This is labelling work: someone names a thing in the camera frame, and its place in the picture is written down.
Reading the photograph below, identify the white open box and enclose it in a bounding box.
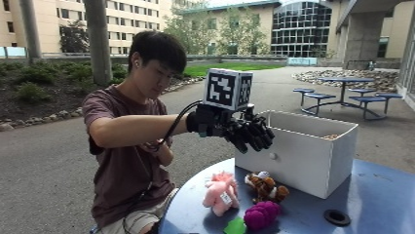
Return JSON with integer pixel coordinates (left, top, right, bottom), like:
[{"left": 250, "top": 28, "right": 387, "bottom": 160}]
[{"left": 233, "top": 109, "right": 360, "bottom": 200}]

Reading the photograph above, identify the white marker cube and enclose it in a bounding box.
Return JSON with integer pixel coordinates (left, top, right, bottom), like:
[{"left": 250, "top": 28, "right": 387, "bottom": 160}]
[{"left": 201, "top": 67, "right": 256, "bottom": 112}]

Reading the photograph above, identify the brown tiger plush toy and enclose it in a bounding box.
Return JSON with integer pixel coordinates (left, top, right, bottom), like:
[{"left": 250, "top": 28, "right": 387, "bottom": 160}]
[{"left": 244, "top": 171, "right": 290, "bottom": 205}]

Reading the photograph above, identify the pink plush toy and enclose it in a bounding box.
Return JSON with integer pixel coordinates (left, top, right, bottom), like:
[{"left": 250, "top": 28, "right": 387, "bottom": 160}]
[{"left": 201, "top": 171, "right": 241, "bottom": 217}]

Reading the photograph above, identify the blue picnic table with seats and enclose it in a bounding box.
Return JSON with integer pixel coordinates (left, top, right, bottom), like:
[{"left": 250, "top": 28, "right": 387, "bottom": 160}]
[{"left": 292, "top": 76, "right": 405, "bottom": 121}]

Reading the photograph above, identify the purple grape plush toy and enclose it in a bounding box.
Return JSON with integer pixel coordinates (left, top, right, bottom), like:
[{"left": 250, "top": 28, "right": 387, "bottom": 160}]
[{"left": 242, "top": 200, "right": 282, "bottom": 232}]

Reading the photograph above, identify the green plush toy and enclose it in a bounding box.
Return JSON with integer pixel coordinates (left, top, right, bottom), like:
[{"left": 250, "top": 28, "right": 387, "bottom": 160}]
[{"left": 222, "top": 216, "right": 248, "bottom": 234}]

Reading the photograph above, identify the the person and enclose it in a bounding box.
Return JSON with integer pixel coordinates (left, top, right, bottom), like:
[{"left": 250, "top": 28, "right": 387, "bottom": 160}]
[{"left": 80, "top": 30, "right": 205, "bottom": 234}]

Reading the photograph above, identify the black round table plug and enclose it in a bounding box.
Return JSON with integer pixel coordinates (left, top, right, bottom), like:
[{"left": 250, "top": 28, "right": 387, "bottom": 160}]
[{"left": 324, "top": 209, "right": 353, "bottom": 227}]

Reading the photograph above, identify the grey concrete pillar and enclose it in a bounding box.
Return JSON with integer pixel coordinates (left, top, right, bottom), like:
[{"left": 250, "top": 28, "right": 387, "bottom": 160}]
[
  {"left": 19, "top": 0, "right": 44, "bottom": 62},
  {"left": 82, "top": 0, "right": 115, "bottom": 87}
]

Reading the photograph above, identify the black glove cable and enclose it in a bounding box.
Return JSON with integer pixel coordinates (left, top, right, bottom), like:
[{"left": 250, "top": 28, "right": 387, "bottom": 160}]
[{"left": 144, "top": 99, "right": 205, "bottom": 153}]

